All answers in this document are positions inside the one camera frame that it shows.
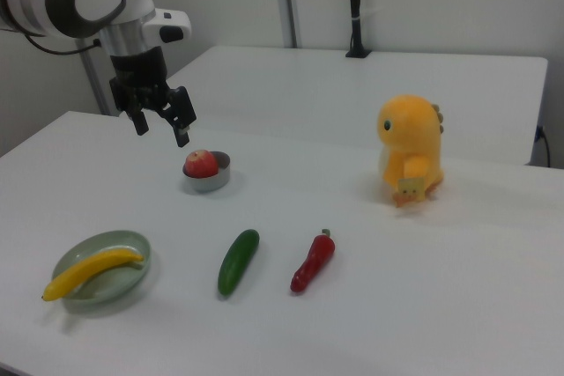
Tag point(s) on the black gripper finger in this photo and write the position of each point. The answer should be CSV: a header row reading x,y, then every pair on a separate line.
x,y
139,123
181,112

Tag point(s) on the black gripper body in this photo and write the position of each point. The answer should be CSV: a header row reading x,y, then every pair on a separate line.
x,y
138,76

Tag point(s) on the green cucumber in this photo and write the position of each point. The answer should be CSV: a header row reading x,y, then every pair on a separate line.
x,y
238,261

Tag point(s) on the small grey metal bowl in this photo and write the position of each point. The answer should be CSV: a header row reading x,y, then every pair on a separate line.
x,y
211,185

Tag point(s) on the red apple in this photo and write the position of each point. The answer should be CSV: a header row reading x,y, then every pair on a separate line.
x,y
201,164

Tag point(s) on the yellow banana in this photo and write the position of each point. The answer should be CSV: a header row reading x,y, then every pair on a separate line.
x,y
88,268

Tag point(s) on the pale green plate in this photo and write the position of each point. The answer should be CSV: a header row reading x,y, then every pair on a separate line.
x,y
112,284

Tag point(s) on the red chili pepper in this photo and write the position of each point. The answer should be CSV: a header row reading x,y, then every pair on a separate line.
x,y
312,265

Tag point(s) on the orange plush dinosaur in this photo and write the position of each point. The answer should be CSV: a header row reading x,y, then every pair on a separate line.
x,y
410,138

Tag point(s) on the yellow paper plush tag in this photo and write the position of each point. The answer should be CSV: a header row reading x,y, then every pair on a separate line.
x,y
410,189

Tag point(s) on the aluminium frame post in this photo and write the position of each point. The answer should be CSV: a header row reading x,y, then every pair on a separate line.
x,y
96,81
293,2

